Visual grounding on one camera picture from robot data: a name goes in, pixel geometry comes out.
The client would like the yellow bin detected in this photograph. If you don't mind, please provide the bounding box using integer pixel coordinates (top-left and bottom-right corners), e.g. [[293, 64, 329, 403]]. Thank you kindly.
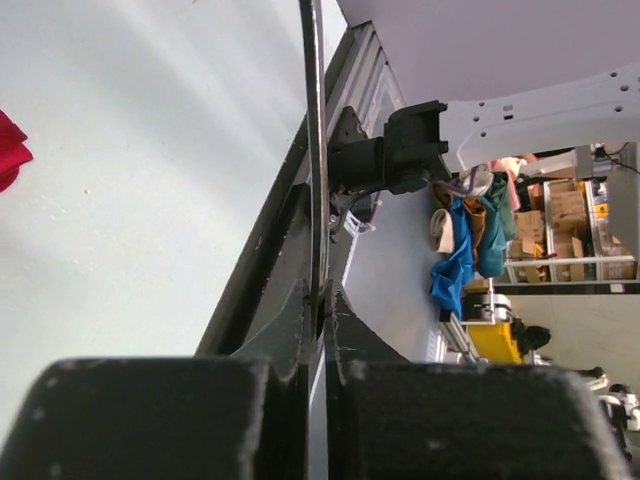
[[468, 322, 523, 365]]

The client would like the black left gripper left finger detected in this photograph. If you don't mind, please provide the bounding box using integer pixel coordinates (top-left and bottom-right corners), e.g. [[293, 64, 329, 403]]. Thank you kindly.
[[1, 280, 311, 479]]

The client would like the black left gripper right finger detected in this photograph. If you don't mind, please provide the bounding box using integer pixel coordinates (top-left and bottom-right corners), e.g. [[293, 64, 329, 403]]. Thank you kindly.
[[324, 285, 630, 479]]

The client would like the silver fork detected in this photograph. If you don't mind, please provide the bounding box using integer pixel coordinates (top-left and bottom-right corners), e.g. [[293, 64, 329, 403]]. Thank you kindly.
[[298, 0, 329, 306]]

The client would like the colourful cloth pile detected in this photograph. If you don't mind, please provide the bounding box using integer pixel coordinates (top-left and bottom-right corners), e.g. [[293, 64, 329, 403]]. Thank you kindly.
[[429, 157, 526, 317]]

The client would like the red satin napkin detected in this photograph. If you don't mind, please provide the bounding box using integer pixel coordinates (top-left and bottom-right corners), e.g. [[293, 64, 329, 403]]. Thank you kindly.
[[0, 112, 33, 192]]

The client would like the aluminium front rail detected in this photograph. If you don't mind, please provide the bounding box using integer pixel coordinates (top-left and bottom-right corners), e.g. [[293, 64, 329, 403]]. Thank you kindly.
[[319, 19, 409, 151]]

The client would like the cardboard box shelf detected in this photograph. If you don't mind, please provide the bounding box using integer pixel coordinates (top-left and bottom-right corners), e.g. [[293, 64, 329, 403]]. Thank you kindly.
[[501, 142, 639, 286]]

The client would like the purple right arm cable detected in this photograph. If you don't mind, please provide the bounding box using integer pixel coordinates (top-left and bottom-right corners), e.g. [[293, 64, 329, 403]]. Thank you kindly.
[[434, 169, 481, 196]]

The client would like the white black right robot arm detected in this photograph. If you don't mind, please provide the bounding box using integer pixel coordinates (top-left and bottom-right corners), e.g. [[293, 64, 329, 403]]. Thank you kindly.
[[328, 63, 639, 195]]

